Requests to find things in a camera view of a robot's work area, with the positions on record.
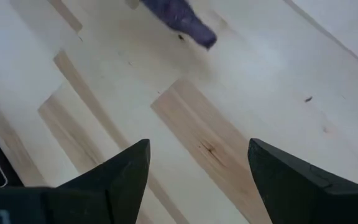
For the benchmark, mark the long purple eggplant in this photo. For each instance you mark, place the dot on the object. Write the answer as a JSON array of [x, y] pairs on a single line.
[[182, 18]]

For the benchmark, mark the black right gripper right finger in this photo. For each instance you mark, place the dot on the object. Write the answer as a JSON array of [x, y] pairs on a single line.
[[291, 186]]

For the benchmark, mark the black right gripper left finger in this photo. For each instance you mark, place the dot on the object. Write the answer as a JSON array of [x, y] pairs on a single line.
[[120, 186]]

